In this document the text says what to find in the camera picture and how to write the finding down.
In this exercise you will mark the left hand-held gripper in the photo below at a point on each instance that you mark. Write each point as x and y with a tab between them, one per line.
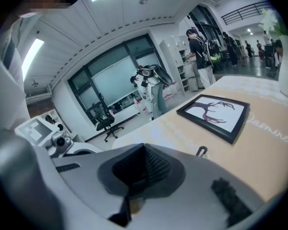
36	130

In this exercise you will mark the white cubby shelf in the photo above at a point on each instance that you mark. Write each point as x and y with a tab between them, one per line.
180	75

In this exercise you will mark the black office chair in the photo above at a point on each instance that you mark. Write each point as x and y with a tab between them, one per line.
106	123

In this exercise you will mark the black balcony railing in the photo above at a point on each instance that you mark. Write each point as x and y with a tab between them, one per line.
239	14

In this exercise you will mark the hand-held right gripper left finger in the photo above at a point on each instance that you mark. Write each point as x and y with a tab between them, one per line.
86	188

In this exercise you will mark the black framed antler picture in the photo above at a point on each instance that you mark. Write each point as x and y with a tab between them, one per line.
213	114

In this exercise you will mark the dark framed window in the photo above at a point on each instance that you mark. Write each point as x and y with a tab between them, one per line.
110	83

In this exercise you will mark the person's white shirt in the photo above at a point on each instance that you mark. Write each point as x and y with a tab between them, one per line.
7	92

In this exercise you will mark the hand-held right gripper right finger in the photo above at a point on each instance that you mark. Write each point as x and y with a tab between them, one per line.
194	188

